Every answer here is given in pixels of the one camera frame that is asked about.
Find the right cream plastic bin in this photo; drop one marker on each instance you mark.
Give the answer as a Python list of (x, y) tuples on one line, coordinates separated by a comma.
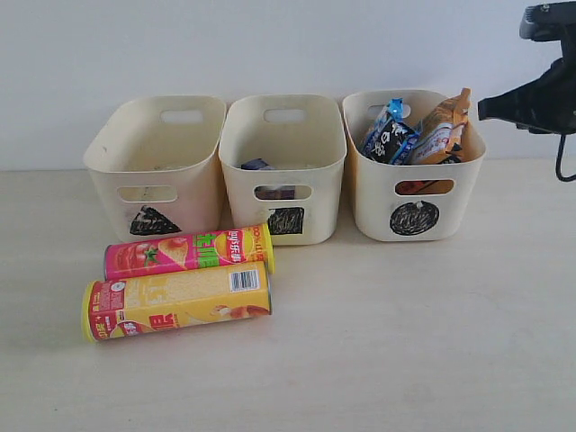
[(379, 211)]

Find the middle cream plastic bin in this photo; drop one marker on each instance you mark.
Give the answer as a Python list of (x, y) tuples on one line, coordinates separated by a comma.
[(300, 135)]

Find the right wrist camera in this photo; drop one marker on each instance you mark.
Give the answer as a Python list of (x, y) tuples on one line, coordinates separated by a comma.
[(547, 22)]

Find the left cream plastic bin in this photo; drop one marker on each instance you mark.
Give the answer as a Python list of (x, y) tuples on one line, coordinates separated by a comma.
[(155, 166)]

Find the white blue milk carton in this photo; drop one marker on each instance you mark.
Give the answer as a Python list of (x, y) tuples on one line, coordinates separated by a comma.
[(256, 164)]

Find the purple small box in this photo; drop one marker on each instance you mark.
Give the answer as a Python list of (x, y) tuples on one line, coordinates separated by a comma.
[(275, 193)]

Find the orange noodle packet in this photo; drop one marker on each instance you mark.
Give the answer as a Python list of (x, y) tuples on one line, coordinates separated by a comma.
[(441, 133)]

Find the yellow chips can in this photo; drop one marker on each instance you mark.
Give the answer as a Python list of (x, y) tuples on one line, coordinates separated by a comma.
[(151, 303)]

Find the blue noodle packet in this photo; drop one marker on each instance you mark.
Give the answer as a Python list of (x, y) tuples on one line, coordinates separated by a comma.
[(390, 140)]

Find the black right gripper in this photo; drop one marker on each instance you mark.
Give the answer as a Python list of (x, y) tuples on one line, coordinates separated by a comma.
[(549, 105)]

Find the cream plastic bin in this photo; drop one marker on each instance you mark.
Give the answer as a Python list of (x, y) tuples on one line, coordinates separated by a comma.
[(300, 135), (379, 211), (155, 166)]

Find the pink chips can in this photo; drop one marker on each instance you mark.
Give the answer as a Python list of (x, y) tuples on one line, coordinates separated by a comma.
[(189, 252)]

